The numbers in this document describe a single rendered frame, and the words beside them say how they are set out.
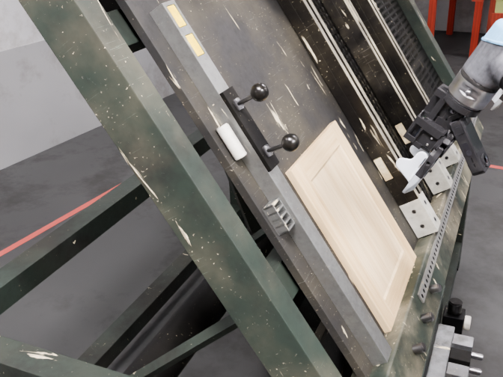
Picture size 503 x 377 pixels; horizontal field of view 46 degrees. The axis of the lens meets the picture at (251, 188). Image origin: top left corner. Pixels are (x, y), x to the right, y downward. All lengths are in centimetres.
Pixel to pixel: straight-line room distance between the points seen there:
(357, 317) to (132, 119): 69
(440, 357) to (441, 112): 81
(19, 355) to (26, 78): 369
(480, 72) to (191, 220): 57
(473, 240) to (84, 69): 302
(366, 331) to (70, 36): 90
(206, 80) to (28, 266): 113
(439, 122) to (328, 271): 43
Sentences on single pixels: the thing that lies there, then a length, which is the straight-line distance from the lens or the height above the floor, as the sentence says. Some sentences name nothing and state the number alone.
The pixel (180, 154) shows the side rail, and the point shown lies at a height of 148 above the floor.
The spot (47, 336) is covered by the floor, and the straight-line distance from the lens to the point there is 317.
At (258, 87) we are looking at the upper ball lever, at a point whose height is 155.
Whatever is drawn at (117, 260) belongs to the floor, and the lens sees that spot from 363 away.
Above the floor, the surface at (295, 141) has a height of 144.
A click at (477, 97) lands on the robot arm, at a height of 156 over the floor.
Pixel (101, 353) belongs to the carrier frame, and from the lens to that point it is 270.
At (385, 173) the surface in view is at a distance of 192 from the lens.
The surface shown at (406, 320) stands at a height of 90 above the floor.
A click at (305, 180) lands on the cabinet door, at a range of 147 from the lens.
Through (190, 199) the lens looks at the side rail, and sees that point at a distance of 111.
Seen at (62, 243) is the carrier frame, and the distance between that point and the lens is 229.
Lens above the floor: 189
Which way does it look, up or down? 26 degrees down
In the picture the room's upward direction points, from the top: 2 degrees counter-clockwise
